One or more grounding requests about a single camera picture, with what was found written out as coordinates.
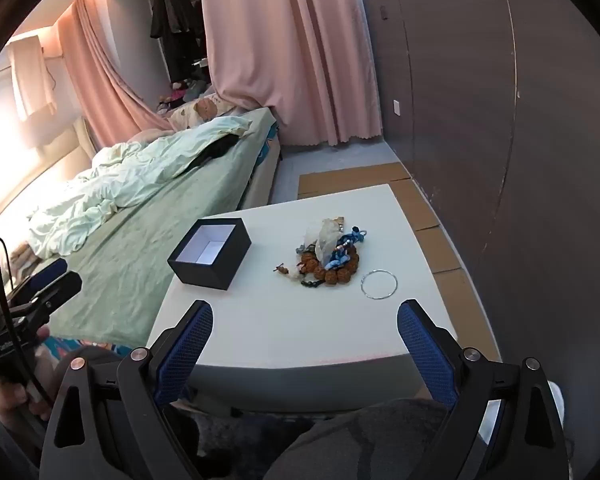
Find pile of plush toys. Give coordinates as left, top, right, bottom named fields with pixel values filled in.
left=156, top=79, right=216, bottom=112

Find silver bangle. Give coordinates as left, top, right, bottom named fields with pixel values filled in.
left=360, top=269, right=399, bottom=301

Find bed with green sheet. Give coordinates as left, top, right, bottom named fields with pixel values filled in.
left=0, top=106, right=284, bottom=356

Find black jewelry box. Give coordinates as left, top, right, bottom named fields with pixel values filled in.
left=167, top=217, right=253, bottom=292

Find beige headboard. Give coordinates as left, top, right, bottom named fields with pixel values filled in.
left=72, top=116, right=100, bottom=157

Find black cable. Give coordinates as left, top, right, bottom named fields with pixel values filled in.
left=0, top=236, right=52, bottom=403

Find black cloth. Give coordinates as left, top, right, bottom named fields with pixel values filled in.
left=190, top=135, right=239, bottom=169

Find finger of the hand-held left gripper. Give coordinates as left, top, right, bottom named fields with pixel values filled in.
left=9, top=271, right=84, bottom=333
left=11, top=258, right=69, bottom=306

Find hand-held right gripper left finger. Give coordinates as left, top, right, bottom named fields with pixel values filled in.
left=40, top=300, right=216, bottom=480

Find flat brown cardboard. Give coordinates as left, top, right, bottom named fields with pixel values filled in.
left=298, top=162, right=502, bottom=361

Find hanging dark clothes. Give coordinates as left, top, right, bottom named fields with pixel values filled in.
left=150, top=0, right=207, bottom=84

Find printed pillow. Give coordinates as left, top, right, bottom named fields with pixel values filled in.
left=169, top=96, right=233, bottom=129

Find dark brown wardrobe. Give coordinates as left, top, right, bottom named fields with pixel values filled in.
left=362, top=0, right=600, bottom=480

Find draped pink curtain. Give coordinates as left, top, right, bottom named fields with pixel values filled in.
left=55, top=0, right=182, bottom=150

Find person's left hand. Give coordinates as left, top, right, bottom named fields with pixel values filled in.
left=0, top=326, right=57, bottom=422

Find white table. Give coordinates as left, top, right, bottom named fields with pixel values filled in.
left=145, top=183, right=503, bottom=415

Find dark fluffy cloth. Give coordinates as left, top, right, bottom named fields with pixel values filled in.
left=162, top=402, right=326, bottom=480

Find person's left forearm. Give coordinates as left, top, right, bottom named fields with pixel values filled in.
left=0, top=407, right=51, bottom=480

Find person's grey trouser leg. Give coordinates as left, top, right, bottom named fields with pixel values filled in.
left=260, top=399, right=462, bottom=480

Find blue cord jewelry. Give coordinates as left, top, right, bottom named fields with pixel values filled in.
left=330, top=229, right=370, bottom=272

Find brown bead bracelet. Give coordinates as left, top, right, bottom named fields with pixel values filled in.
left=299, top=250, right=361, bottom=285

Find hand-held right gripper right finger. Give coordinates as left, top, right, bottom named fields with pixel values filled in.
left=397, top=299, right=566, bottom=480

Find light green duvet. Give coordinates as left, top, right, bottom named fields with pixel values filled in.
left=27, top=115, right=254, bottom=257

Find hanging white towel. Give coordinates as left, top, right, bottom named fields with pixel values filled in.
left=5, top=34, right=59, bottom=122

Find wide pink curtain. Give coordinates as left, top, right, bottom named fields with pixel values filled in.
left=198, top=0, right=384, bottom=147

